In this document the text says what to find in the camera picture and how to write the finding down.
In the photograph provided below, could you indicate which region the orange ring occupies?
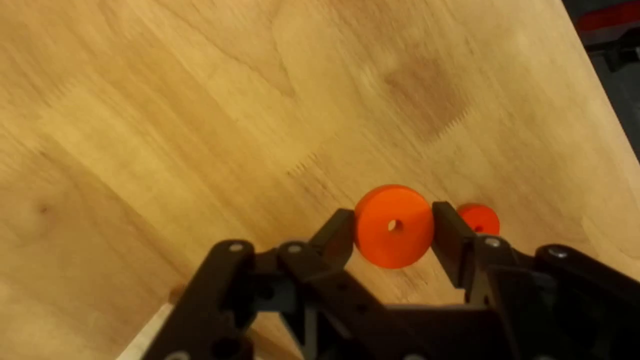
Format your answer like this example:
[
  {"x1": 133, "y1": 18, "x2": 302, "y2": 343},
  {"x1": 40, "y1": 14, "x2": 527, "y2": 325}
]
[
  {"x1": 351, "y1": 184, "x2": 435, "y2": 269},
  {"x1": 455, "y1": 201, "x2": 501, "y2": 237}
]

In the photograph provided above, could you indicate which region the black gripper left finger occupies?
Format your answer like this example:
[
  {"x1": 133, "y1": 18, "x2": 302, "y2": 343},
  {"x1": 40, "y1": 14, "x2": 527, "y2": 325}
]
[{"x1": 139, "y1": 206, "x2": 415, "y2": 360}]

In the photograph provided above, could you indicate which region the red bar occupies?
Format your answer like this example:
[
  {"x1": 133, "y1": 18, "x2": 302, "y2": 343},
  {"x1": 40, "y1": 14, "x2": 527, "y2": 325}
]
[{"x1": 574, "y1": 0, "x2": 640, "y2": 35}]

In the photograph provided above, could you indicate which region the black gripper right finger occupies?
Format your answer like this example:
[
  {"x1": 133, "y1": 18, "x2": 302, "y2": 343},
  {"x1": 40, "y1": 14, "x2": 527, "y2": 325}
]
[{"x1": 429, "y1": 200, "x2": 640, "y2": 360}]

